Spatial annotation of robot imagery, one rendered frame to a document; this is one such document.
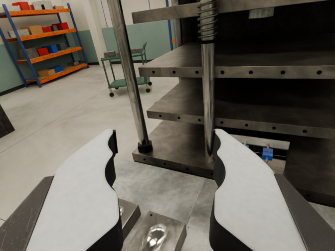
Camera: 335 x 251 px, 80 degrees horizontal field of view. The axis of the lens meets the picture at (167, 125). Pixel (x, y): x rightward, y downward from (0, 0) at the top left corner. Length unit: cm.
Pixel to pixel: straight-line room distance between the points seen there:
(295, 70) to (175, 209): 72
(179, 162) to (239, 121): 39
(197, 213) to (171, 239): 18
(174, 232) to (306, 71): 75
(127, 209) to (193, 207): 27
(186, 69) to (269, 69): 35
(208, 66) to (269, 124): 38
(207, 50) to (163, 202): 67
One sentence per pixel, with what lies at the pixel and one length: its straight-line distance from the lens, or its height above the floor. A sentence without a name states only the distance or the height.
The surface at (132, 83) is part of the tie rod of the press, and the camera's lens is 107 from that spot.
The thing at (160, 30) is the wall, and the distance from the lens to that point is 743.
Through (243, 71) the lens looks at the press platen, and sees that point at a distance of 92.
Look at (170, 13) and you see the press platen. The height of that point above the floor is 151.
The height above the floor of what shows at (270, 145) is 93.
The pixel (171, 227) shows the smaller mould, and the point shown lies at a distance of 78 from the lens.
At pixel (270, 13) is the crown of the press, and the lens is 116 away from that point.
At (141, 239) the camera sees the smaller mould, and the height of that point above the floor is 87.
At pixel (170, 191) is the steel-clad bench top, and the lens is 98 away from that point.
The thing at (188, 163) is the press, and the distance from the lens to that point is 113.
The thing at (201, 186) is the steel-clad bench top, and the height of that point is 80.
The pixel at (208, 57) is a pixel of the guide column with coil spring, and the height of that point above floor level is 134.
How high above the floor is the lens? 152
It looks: 29 degrees down
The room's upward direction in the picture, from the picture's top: 8 degrees counter-clockwise
